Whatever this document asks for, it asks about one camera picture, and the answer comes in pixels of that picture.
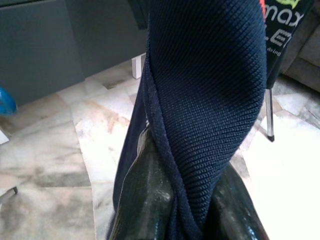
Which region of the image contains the silver metal clothes rack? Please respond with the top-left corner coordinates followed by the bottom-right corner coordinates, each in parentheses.
top-left (264, 83), bottom-right (276, 143)

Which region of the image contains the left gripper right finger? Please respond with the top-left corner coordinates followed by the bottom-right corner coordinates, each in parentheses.
top-left (203, 163), bottom-right (270, 240)

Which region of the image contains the navy garment with orange stripe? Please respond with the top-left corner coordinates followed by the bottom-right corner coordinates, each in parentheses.
top-left (106, 0), bottom-right (267, 240)

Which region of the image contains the red bucket with teal bag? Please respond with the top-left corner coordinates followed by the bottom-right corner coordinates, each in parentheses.
top-left (0, 85), bottom-right (18, 116)

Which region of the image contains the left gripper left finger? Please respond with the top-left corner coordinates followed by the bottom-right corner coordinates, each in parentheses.
top-left (113, 129), bottom-right (174, 240)

